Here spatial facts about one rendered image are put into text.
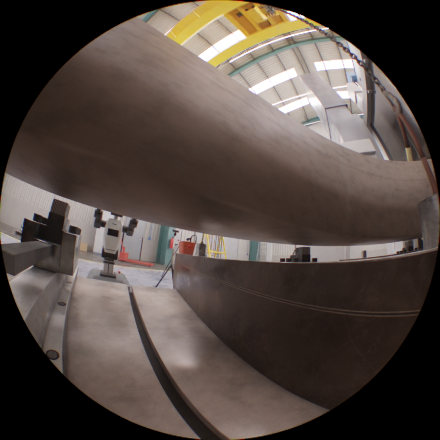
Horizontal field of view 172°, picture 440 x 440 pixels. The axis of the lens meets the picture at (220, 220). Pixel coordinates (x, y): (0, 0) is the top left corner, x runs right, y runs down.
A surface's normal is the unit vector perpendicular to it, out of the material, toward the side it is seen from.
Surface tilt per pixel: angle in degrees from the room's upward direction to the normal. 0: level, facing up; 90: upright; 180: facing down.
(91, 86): 90
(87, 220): 90
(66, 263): 90
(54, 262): 90
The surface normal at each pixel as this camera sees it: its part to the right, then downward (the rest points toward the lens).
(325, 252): -0.64, -0.25
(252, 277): -0.88, -0.19
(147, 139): 0.68, -0.13
